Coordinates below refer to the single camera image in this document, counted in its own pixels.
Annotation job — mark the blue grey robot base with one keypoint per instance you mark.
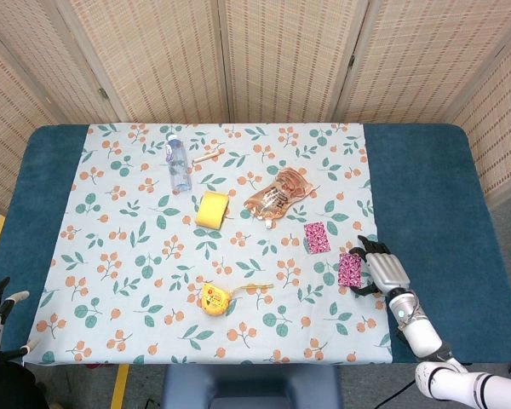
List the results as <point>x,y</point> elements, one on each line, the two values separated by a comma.
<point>251,387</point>

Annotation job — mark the yellow tape measure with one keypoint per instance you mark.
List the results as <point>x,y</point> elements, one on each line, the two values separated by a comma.
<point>213,300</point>

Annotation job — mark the orange brown spout pouch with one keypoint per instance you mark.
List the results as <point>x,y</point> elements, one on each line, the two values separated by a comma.
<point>279,196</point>

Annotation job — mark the brass screen hinge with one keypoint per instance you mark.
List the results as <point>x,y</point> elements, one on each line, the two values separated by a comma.
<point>351,60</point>
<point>103,93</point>

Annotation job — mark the teal blue table cover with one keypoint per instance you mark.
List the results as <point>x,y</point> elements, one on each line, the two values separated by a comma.
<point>430,191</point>

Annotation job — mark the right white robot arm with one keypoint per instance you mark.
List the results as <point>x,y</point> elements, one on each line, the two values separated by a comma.
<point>421,336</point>

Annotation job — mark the woven bamboo screen panel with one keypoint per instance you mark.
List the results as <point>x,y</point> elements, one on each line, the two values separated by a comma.
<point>38,51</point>
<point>502,128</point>
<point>289,55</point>
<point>4,128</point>
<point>166,55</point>
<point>430,55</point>

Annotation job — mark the small beige wooden stick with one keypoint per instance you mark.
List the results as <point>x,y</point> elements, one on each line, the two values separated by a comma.
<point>206,156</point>

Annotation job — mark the floral printed tablecloth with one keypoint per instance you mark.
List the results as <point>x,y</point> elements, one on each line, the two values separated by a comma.
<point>123,238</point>

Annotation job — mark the clear plastic water bottle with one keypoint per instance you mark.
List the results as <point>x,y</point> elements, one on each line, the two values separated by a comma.
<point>178,168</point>

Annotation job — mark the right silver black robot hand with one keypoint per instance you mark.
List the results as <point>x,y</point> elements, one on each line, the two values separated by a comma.
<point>387,270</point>

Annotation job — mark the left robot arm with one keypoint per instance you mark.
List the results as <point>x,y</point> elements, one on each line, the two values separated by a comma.
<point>8,387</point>

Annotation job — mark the yellow sponge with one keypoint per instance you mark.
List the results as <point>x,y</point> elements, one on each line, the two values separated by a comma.
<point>210,209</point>

